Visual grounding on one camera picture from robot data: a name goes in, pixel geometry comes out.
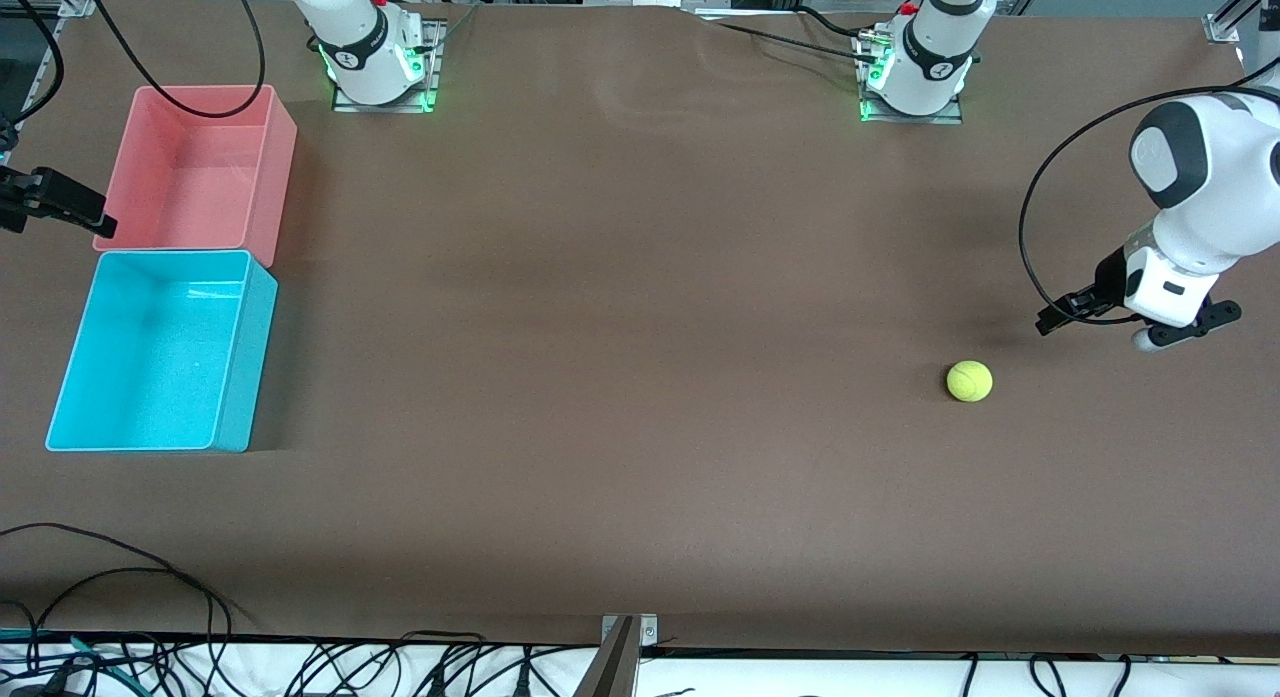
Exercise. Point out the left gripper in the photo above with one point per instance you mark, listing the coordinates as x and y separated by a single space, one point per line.
1108 276

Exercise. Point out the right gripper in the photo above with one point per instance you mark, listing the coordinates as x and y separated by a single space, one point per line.
30 195

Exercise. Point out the yellow tennis ball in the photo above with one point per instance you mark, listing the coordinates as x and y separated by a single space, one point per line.
970 381

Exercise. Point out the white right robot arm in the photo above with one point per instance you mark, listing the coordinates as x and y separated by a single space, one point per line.
355 37

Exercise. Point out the pink plastic bin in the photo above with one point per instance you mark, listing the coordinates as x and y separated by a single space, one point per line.
190 177

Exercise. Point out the blue plastic bin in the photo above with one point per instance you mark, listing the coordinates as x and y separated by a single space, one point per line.
150 357

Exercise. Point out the aluminium extrusion with plate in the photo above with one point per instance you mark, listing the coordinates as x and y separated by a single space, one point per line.
1216 29

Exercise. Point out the metal support bar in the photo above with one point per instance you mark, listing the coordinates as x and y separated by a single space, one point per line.
612 667

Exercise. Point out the aluminium frame rail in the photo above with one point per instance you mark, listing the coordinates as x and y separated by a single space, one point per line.
40 67

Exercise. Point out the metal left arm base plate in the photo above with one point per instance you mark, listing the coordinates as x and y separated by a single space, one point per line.
920 119

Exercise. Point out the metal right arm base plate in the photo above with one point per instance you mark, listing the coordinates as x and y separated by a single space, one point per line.
436 87

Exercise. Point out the grey metal bracket plate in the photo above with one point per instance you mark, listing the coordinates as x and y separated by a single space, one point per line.
648 632

